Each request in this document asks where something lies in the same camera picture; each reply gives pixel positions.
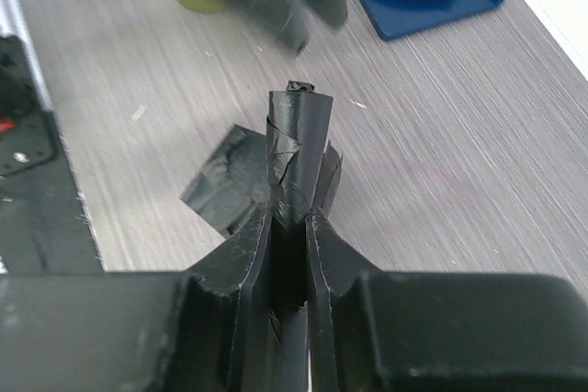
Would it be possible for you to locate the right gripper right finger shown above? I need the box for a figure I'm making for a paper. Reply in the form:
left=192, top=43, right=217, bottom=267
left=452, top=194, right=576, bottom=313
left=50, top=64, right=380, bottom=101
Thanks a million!
left=305, top=213, right=587, bottom=391

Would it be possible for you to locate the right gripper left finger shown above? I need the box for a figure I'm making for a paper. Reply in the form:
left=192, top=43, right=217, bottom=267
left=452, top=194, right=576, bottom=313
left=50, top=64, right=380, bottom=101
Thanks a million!
left=1, top=207, right=271, bottom=391

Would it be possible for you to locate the black trash bag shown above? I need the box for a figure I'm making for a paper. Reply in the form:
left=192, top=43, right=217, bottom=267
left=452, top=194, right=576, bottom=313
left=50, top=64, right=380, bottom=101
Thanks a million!
left=182, top=81, right=340, bottom=391

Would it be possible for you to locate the blue tray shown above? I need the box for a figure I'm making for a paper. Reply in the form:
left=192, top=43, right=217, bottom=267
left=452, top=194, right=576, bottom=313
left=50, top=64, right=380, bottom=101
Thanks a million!
left=359, top=0, right=503, bottom=41

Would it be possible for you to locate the aluminium rail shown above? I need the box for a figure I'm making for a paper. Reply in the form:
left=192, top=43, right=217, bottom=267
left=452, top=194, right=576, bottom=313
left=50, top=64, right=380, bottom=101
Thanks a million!
left=1, top=0, right=52, bottom=111

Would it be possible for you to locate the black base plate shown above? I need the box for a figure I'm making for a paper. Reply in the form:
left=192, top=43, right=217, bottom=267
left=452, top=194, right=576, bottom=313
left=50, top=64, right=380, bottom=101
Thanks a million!
left=1, top=36, right=103, bottom=274

